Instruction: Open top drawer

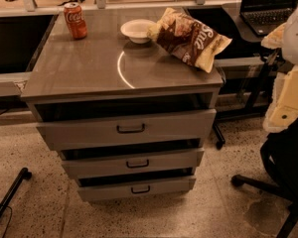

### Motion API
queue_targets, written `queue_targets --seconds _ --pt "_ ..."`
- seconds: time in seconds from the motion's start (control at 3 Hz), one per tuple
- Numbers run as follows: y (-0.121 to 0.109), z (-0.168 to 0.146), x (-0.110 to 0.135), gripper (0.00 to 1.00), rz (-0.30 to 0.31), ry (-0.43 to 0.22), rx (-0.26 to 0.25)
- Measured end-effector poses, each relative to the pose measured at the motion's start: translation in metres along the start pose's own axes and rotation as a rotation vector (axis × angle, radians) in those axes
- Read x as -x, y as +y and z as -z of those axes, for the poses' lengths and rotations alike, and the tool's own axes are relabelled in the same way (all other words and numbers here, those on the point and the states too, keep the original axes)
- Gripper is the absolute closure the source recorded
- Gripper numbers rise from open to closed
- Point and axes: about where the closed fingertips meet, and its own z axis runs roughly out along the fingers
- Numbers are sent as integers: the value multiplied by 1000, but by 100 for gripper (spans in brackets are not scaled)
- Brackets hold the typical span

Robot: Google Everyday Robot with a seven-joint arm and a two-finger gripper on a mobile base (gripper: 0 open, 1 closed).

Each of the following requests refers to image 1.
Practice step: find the grey top drawer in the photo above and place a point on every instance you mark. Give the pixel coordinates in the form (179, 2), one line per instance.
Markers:
(126, 130)

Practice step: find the grey drawer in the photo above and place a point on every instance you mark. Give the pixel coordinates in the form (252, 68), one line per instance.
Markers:
(126, 130)
(133, 164)
(137, 188)

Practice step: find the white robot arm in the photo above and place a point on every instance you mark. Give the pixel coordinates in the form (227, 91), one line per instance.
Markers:
(283, 110)

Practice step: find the grey drawer cabinet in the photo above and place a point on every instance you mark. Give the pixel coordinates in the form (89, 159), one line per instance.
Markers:
(106, 75)

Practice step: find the grey bottom drawer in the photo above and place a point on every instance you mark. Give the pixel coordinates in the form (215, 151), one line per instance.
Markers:
(137, 188)

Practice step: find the grey middle drawer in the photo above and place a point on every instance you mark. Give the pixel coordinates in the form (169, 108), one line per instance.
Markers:
(133, 164)

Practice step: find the brown chip bag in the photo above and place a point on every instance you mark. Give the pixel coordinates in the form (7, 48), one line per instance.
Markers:
(188, 39)

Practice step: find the white bowl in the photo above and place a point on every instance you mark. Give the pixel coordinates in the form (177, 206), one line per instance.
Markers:
(136, 30)

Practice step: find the orange soda can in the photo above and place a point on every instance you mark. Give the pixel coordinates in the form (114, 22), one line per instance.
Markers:
(75, 20)

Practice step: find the black floor stand leg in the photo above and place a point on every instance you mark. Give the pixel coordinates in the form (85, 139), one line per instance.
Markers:
(24, 174)

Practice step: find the black laptop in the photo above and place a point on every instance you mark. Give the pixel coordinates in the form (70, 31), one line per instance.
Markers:
(262, 16)

